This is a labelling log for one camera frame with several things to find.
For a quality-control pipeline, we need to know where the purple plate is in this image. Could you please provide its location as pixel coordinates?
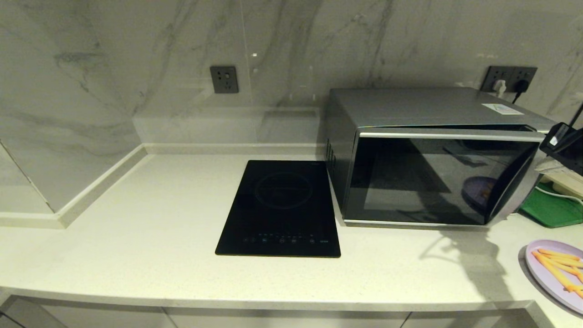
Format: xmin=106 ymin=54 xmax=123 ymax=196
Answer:
xmin=525 ymin=240 xmax=583 ymax=315

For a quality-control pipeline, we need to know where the dark glass microwave door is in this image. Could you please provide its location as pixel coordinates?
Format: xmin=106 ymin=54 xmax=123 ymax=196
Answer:
xmin=343 ymin=128 xmax=546 ymax=227

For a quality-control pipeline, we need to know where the silver microwave oven body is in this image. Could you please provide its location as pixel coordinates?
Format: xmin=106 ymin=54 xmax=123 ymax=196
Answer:
xmin=324 ymin=87 xmax=558 ymax=225

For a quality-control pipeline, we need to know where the cream power strip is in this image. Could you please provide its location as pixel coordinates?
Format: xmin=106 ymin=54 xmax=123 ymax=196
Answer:
xmin=550 ymin=175 xmax=583 ymax=199

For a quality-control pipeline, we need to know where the green cutting board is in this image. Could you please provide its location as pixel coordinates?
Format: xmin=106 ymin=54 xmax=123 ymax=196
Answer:
xmin=521 ymin=182 xmax=583 ymax=228

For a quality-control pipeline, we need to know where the black induction cooktop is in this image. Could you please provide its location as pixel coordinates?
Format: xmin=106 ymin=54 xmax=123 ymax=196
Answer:
xmin=215 ymin=159 xmax=341 ymax=258

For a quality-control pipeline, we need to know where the beige corner cabinet panel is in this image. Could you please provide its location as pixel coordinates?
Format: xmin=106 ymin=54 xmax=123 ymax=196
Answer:
xmin=0 ymin=296 xmax=69 ymax=328

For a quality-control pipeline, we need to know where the white power cable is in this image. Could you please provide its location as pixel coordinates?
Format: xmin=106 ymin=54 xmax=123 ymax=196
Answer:
xmin=537 ymin=184 xmax=583 ymax=203

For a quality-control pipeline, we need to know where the grey double wall socket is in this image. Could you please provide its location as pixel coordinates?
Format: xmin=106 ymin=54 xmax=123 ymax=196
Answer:
xmin=482 ymin=66 xmax=538 ymax=92

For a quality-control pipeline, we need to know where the grey single wall socket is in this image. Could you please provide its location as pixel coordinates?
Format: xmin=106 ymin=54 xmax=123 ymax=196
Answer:
xmin=210 ymin=66 xmax=239 ymax=94

